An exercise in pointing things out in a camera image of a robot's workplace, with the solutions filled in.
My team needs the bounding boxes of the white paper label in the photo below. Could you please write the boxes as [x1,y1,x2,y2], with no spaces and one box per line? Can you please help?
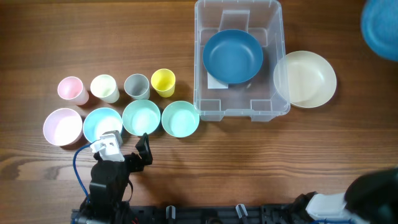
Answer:
[207,73,228,89]

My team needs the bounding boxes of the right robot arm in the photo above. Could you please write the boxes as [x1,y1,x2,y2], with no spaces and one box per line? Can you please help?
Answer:
[289,167,397,224]

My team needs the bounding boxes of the grey cup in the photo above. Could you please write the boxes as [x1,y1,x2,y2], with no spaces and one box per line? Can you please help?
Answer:
[124,73,150,100]

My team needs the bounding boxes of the cream cup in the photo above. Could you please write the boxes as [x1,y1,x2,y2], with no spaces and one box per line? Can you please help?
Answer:
[90,74,119,103]

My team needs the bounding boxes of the clear plastic storage bin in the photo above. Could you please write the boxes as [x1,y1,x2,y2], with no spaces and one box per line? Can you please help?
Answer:
[193,0,290,121]

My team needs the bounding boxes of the dark blue large bowl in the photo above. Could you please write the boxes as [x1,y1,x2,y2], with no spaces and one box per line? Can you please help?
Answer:
[202,29,264,84]

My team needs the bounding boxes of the pink small bowl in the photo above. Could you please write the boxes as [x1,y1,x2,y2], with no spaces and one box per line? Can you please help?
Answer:
[43,108,83,146]

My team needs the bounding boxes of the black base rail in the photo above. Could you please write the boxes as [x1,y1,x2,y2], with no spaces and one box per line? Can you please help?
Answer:
[70,204,313,224]

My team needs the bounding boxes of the mint green small bowl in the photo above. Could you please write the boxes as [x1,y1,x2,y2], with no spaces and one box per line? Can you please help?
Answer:
[122,100,161,136]

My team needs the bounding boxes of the yellow cup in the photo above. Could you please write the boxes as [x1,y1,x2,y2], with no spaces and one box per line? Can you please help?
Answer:
[150,68,176,98]

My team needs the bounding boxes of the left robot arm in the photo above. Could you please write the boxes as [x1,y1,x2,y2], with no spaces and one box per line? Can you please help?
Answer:
[71,130,153,223]

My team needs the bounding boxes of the cream large bowl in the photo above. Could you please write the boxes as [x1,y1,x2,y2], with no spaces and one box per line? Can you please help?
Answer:
[274,50,337,108]

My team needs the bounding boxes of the pink cup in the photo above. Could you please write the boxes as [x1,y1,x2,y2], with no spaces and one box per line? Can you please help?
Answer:
[57,77,89,105]

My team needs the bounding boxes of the light blue small bowl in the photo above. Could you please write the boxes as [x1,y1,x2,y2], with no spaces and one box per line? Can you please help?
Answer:
[83,108,123,142]

